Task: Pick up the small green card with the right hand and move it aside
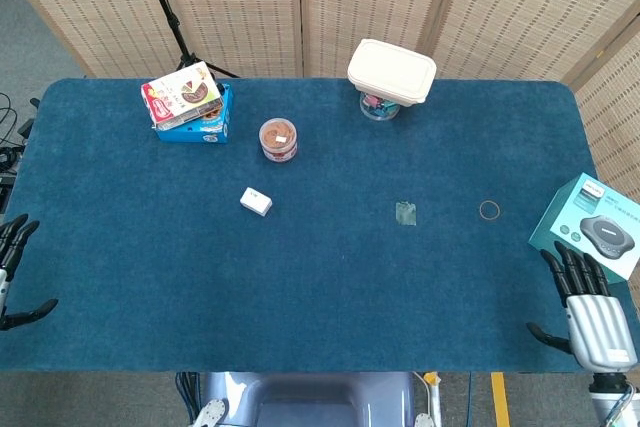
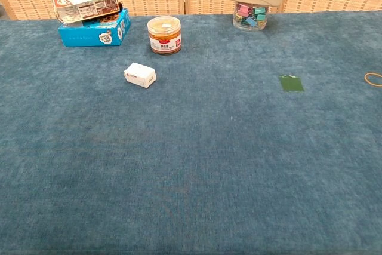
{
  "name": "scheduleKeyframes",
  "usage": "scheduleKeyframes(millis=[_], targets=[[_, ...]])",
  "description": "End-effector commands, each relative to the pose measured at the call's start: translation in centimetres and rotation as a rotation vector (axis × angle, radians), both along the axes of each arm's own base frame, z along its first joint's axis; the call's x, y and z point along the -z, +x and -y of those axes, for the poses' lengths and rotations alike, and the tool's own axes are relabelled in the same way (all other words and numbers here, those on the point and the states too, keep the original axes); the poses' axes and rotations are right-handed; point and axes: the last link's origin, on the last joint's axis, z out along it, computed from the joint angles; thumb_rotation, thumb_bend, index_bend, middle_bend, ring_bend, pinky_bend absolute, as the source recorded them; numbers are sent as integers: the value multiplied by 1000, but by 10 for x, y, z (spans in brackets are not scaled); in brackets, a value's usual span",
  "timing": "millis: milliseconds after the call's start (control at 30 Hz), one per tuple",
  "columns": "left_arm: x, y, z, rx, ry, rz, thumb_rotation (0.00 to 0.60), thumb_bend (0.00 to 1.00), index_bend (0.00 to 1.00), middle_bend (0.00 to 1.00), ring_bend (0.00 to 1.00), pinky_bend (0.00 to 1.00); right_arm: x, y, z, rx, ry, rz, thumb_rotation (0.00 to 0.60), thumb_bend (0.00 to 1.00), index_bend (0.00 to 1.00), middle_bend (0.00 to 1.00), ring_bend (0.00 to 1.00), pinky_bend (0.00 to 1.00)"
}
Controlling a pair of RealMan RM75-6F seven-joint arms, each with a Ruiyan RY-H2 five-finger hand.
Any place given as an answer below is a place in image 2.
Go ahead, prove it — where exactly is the blue felt table cloth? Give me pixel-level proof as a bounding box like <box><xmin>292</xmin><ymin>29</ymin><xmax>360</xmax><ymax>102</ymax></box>
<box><xmin>0</xmin><ymin>10</ymin><xmax>382</xmax><ymax>255</ymax></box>

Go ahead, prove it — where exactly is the small white box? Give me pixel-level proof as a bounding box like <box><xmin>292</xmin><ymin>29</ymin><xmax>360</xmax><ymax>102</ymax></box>
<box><xmin>124</xmin><ymin>62</ymin><xmax>158</xmax><ymax>89</ymax></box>

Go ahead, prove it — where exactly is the clear jar of rubber bands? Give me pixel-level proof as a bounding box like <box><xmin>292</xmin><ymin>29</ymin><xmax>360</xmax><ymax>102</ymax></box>
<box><xmin>147</xmin><ymin>16</ymin><xmax>182</xmax><ymax>56</ymax></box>

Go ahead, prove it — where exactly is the clear jar of binder clips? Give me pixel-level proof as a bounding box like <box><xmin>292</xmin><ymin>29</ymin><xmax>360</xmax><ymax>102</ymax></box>
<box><xmin>232</xmin><ymin>1</ymin><xmax>270</xmax><ymax>32</ymax></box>

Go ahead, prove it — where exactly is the blue cookie box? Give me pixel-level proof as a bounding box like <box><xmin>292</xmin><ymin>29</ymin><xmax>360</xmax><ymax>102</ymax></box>
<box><xmin>57</xmin><ymin>8</ymin><xmax>132</xmax><ymax>48</ymax></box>

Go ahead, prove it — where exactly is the tan rubber band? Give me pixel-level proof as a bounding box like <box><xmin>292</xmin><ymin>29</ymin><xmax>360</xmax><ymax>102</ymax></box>
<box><xmin>364</xmin><ymin>72</ymin><xmax>382</xmax><ymax>88</ymax></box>

